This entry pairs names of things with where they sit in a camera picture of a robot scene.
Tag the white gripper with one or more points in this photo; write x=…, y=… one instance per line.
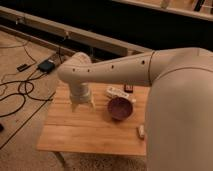
x=80, y=94

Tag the white plastic bottle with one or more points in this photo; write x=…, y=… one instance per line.
x=113, y=92

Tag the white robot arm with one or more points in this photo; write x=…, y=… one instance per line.
x=179, y=110

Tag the wooden table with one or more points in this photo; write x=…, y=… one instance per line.
x=92, y=130

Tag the small dark red block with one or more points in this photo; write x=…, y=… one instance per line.
x=128, y=88

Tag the dark power adapter box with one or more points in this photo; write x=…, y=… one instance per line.
x=46, y=66

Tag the small tan wooden block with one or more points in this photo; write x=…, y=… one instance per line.
x=141, y=131

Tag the small black device on floor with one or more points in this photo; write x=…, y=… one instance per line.
x=22, y=67

